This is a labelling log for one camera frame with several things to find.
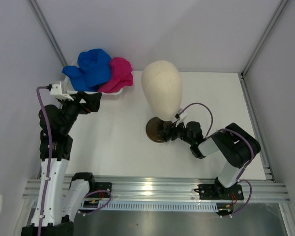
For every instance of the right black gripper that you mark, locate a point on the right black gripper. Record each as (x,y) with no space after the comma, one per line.
(170,127)

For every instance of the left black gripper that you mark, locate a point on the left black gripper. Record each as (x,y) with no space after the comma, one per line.
(92,101)

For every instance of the blue baseball cap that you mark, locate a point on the blue baseball cap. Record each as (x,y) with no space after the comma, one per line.
(95,65)

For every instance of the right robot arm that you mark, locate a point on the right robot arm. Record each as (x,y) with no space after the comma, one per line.
(237,146)

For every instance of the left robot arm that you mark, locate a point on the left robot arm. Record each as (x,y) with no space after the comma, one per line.
(55,213)

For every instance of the white plastic basket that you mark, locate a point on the white plastic basket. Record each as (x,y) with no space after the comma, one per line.
(70,90)

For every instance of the pink baseball cap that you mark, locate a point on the pink baseball cap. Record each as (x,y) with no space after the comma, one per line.
(121,70)

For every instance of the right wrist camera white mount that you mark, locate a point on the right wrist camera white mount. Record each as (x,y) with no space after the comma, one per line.
(181,115)

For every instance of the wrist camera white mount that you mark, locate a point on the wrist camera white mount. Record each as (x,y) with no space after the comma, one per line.
(181,115)
(59,91)

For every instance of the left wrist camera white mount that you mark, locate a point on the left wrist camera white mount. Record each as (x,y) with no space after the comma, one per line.
(59,91)

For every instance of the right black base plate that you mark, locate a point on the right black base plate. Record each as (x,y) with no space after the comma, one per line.
(209,190)

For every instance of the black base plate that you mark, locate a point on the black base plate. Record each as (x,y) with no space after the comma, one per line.
(209,190)
(100,186)

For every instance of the white slotted cable duct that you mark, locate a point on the white slotted cable duct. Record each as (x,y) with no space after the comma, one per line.
(161,206)

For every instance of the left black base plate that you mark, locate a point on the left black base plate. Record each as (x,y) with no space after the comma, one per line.
(100,186)

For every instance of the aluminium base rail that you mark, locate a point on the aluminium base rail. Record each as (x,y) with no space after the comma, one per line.
(154,189)

